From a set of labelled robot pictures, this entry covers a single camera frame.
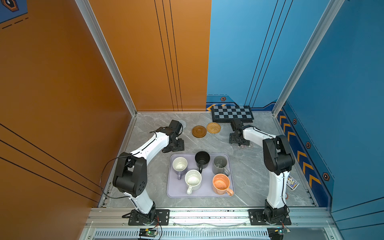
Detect woven rattan round coaster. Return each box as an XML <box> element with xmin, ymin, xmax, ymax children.
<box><xmin>206</xmin><ymin>122</ymin><xmax>221</xmax><ymax>134</ymax></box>

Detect brown wooden round coaster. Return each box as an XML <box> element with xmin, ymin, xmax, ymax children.
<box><xmin>192</xmin><ymin>126</ymin><xmax>207</xmax><ymax>138</ymax></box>

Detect pink cherry blossom coaster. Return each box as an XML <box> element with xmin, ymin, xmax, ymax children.
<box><xmin>237</xmin><ymin>143</ymin><xmax>253</xmax><ymax>150</ymax></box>

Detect clear glass round coaster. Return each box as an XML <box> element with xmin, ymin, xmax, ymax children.
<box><xmin>178</xmin><ymin>120</ymin><xmax>187</xmax><ymax>129</ymax></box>

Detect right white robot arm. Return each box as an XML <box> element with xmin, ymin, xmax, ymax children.
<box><xmin>229</xmin><ymin>119</ymin><xmax>295</xmax><ymax>226</ymax></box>

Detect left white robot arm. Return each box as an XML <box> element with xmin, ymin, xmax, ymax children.
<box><xmin>113</xmin><ymin>120</ymin><xmax>185</xmax><ymax>225</ymax></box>

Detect black checkered chess board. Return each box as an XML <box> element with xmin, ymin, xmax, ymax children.
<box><xmin>211</xmin><ymin>105</ymin><xmax>254</xmax><ymax>123</ymax></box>

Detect black mug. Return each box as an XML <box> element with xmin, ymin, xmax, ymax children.
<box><xmin>195</xmin><ymin>151</ymin><xmax>211</xmax><ymax>174</ymax></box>

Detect grey mug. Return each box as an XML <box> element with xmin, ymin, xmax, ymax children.
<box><xmin>212</xmin><ymin>156</ymin><xmax>231</xmax><ymax>177</ymax></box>

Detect lavender serving tray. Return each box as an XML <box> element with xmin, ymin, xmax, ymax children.
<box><xmin>166</xmin><ymin>153</ymin><xmax>236</xmax><ymax>199</ymax></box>

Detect white cream mug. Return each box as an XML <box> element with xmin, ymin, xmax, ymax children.
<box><xmin>185</xmin><ymin>170</ymin><xmax>202</xmax><ymax>195</ymax></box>

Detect orange mug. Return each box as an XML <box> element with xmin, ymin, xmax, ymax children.
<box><xmin>213</xmin><ymin>174</ymin><xmax>234</xmax><ymax>197</ymax></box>

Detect card deck box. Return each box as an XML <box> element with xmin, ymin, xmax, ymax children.
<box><xmin>287</xmin><ymin>175</ymin><xmax>300</xmax><ymax>191</ymax></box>

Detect left green circuit board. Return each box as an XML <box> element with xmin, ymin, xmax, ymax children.
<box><xmin>138</xmin><ymin>229</ymin><xmax>160</xmax><ymax>240</ymax></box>

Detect green circuit board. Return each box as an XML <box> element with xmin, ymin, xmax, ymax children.
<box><xmin>138</xmin><ymin>229</ymin><xmax>160</xmax><ymax>240</ymax></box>
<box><xmin>267</xmin><ymin>228</ymin><xmax>291</xmax><ymax>240</ymax></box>

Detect right green circuit board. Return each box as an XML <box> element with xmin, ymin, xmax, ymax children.
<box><xmin>267</xmin><ymin>228</ymin><xmax>291</xmax><ymax>240</ymax></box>

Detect white mug purple handle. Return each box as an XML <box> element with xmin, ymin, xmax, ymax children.
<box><xmin>172</xmin><ymin>157</ymin><xmax>188</xmax><ymax>180</ymax></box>

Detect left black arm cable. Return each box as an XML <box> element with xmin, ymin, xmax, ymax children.
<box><xmin>98</xmin><ymin>155</ymin><xmax>136</xmax><ymax>200</ymax></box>

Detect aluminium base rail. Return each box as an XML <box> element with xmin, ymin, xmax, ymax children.
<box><xmin>80</xmin><ymin>207</ymin><xmax>343</xmax><ymax>240</ymax></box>

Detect aluminium corner post right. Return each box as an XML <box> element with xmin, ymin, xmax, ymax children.
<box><xmin>272</xmin><ymin>0</ymin><xmax>345</xmax><ymax>117</ymax></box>

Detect aluminium corner post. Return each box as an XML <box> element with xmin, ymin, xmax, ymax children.
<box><xmin>272</xmin><ymin>0</ymin><xmax>345</xmax><ymax>117</ymax></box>
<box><xmin>75</xmin><ymin>0</ymin><xmax>137</xmax><ymax>117</ymax></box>

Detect aluminium corner post left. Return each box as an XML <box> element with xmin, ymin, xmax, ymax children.
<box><xmin>75</xmin><ymin>0</ymin><xmax>137</xmax><ymax>117</ymax></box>

